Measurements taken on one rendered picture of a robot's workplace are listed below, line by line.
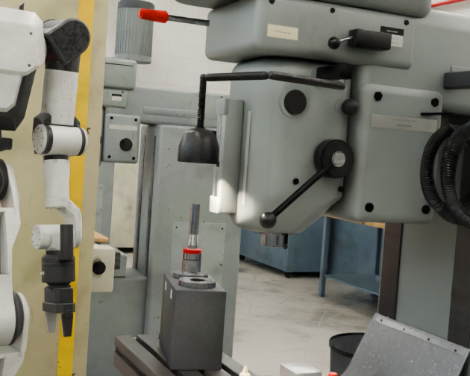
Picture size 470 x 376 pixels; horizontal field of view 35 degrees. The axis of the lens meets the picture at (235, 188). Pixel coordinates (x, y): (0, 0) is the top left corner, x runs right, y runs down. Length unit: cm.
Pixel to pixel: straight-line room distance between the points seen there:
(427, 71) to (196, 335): 78
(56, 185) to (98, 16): 120
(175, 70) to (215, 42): 950
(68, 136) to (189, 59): 904
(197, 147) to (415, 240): 61
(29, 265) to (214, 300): 144
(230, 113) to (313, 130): 15
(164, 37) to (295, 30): 963
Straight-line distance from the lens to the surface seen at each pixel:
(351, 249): 881
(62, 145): 204
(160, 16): 146
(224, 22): 143
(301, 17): 134
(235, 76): 126
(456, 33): 155
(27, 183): 305
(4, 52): 193
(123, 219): 985
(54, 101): 206
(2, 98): 193
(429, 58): 150
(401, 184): 145
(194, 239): 188
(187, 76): 1102
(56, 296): 204
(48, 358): 319
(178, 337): 177
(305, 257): 887
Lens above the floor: 146
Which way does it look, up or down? 3 degrees down
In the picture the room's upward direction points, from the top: 4 degrees clockwise
